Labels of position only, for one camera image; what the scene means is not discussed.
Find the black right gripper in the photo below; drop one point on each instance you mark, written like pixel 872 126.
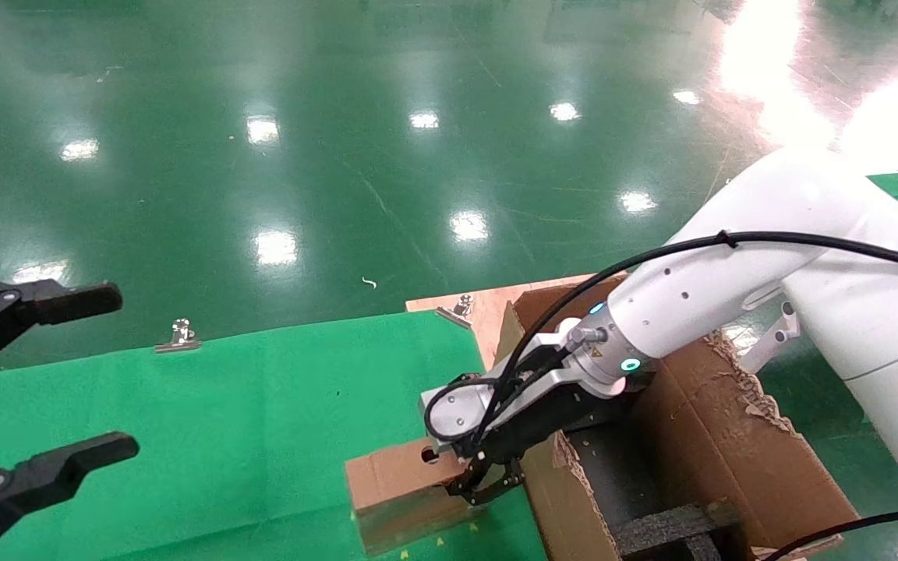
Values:
pixel 527 432

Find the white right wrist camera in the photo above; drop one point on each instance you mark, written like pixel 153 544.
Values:
pixel 457 405

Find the large open cardboard carton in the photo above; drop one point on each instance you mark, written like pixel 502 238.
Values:
pixel 730 444

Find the green table cloth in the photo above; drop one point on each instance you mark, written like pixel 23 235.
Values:
pixel 223 436

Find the black foam carton liner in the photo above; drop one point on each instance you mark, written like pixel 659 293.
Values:
pixel 628 475

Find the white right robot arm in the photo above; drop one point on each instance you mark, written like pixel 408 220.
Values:
pixel 807 296

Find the small brown cardboard box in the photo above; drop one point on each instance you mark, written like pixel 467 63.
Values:
pixel 394 483

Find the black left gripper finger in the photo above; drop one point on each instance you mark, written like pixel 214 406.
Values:
pixel 44 475
pixel 28 304

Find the black notched foam block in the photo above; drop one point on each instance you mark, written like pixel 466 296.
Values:
pixel 667 530

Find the light wooden board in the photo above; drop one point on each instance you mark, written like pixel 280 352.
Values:
pixel 488 312

